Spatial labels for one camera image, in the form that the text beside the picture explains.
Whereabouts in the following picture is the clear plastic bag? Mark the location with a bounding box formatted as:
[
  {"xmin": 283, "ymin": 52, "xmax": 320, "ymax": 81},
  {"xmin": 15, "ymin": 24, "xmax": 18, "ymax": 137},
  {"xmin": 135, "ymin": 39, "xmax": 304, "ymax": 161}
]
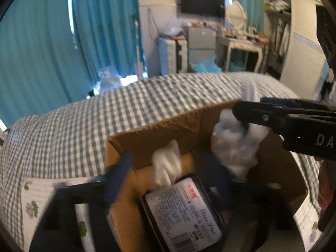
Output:
[{"xmin": 92, "ymin": 66, "xmax": 124, "ymax": 95}]

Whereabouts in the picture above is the clear bag on cabinet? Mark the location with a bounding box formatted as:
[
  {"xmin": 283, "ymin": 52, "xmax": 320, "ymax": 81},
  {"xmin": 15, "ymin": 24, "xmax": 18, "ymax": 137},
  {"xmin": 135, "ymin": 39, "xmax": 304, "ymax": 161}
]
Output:
[{"xmin": 159, "ymin": 19, "xmax": 188, "ymax": 37}]

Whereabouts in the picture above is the white wardrobe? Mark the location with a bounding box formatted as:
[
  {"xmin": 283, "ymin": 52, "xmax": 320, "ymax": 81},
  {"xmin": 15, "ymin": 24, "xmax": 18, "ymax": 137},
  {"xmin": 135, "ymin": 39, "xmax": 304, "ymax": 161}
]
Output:
[{"xmin": 262, "ymin": 0, "xmax": 332, "ymax": 100}]

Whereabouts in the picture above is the white floral quilt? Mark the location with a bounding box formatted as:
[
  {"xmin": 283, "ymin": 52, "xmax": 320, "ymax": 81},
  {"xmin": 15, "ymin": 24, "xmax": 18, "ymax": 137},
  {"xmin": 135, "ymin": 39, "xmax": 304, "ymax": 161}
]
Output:
[{"xmin": 22, "ymin": 177, "xmax": 116, "ymax": 252}]

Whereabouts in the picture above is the white oval mirror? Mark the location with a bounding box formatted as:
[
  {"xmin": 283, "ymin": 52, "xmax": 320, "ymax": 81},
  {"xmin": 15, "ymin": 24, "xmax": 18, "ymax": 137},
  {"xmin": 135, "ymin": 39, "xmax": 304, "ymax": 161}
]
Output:
[{"xmin": 226, "ymin": 0, "xmax": 248, "ymax": 32}]

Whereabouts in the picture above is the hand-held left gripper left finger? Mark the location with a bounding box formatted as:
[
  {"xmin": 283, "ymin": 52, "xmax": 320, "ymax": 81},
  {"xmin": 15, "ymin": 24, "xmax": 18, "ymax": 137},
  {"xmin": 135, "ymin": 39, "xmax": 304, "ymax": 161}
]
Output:
[{"xmin": 29, "ymin": 152, "xmax": 135, "ymax": 252}]

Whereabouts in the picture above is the black wall television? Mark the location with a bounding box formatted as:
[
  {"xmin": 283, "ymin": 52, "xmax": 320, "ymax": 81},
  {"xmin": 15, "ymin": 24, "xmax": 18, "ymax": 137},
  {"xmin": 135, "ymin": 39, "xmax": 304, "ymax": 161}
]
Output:
[{"xmin": 180, "ymin": 0, "xmax": 226, "ymax": 19}]

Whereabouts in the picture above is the brown cardboard box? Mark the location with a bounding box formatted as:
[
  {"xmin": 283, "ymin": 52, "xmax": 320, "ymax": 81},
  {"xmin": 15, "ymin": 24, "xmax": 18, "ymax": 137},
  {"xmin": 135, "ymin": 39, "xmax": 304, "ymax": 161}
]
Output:
[{"xmin": 105, "ymin": 98, "xmax": 308, "ymax": 252}]

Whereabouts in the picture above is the teal curtain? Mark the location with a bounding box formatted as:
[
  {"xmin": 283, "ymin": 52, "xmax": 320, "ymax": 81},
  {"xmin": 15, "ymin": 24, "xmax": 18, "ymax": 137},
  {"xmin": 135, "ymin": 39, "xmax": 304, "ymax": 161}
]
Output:
[
  {"xmin": 0, "ymin": 0, "xmax": 76, "ymax": 128},
  {"xmin": 71, "ymin": 0, "xmax": 145, "ymax": 84}
]

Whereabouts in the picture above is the twisted white plastic bag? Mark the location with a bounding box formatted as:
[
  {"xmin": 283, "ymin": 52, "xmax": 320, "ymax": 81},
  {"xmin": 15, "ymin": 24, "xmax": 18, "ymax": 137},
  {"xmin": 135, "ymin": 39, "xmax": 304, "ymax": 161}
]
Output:
[{"xmin": 152, "ymin": 140, "xmax": 184, "ymax": 189}]

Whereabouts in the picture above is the dark object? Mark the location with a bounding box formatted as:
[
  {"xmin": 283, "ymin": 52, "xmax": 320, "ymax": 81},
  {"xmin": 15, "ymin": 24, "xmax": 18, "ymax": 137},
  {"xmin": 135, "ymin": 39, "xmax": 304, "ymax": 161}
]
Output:
[{"xmin": 316, "ymin": 5, "xmax": 336, "ymax": 70}]

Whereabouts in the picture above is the blue plastic bag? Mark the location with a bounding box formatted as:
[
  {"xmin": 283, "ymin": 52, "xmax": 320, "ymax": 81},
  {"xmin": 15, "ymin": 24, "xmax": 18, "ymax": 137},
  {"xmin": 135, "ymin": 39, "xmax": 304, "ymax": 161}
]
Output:
[{"xmin": 189, "ymin": 55, "xmax": 223, "ymax": 74}]

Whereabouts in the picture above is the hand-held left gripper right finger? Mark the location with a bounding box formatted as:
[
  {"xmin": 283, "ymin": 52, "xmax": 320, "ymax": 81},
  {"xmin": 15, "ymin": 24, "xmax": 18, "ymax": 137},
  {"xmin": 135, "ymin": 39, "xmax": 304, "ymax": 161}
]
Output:
[{"xmin": 203, "ymin": 155, "xmax": 298, "ymax": 252}]

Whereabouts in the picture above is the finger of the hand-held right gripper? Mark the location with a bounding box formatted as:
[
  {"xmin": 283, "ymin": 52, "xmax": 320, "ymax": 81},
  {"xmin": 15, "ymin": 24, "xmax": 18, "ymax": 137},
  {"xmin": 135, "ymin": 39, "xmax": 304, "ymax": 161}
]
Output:
[
  {"xmin": 260, "ymin": 97, "xmax": 336, "ymax": 114},
  {"xmin": 232, "ymin": 100, "xmax": 290, "ymax": 135}
]

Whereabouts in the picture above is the white dressing table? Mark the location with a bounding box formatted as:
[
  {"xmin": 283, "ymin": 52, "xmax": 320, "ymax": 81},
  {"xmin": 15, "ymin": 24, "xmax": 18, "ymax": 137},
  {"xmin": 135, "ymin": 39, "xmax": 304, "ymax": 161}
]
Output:
[{"xmin": 215, "ymin": 30, "xmax": 269, "ymax": 73}]

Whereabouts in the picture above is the black tissue pack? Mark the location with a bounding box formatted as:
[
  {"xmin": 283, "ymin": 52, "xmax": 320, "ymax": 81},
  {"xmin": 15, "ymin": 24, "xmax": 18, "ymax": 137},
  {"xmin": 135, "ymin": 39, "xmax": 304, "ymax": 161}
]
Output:
[{"xmin": 138, "ymin": 174, "xmax": 227, "ymax": 252}]

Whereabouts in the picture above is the grey mini fridge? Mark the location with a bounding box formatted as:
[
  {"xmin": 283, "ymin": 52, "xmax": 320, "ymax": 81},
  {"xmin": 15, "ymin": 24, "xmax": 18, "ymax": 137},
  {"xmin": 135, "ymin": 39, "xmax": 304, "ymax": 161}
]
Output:
[{"xmin": 187, "ymin": 26, "xmax": 218, "ymax": 72}]

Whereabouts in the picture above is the white drawer cabinet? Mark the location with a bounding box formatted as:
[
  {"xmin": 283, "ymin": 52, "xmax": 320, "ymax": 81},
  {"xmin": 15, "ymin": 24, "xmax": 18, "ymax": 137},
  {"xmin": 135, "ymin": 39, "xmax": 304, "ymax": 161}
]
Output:
[{"xmin": 157, "ymin": 37, "xmax": 188, "ymax": 76}]

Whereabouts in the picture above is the grey gingham bed sheet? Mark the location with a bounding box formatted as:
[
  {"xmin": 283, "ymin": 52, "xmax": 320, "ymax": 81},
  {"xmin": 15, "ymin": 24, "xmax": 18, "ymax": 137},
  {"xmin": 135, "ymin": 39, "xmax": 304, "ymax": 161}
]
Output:
[{"xmin": 0, "ymin": 71, "xmax": 322, "ymax": 250}]

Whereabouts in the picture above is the person's right hand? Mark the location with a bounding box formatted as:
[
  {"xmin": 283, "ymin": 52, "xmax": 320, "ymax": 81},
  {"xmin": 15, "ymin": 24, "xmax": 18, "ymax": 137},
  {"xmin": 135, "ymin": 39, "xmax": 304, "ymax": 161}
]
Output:
[{"xmin": 314, "ymin": 156, "xmax": 336, "ymax": 214}]

